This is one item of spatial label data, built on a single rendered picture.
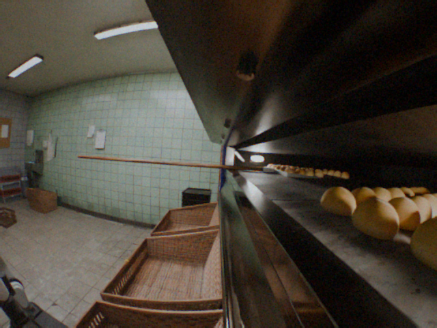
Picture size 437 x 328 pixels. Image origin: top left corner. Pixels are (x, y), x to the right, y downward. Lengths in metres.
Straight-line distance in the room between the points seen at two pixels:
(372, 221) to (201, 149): 2.38
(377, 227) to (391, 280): 0.11
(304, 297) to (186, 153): 2.46
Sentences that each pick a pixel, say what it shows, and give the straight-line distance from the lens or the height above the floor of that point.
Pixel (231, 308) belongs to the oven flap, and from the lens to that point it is 0.43.
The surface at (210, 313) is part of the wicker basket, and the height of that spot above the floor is 0.84.
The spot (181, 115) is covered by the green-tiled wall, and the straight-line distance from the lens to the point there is 2.61.
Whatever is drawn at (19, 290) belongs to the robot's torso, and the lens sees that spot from 1.11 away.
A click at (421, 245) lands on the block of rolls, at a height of 1.20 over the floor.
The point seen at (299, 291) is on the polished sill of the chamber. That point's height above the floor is 1.16.
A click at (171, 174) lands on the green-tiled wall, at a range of 2.60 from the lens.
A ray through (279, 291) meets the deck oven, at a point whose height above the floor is 1.13.
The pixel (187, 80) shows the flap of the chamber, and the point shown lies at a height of 1.39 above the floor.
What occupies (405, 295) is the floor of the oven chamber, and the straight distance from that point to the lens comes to 0.20.
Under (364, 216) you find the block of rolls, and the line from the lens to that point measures 0.30.
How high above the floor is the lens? 1.28
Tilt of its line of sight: 3 degrees down
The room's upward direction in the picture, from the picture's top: 4 degrees clockwise
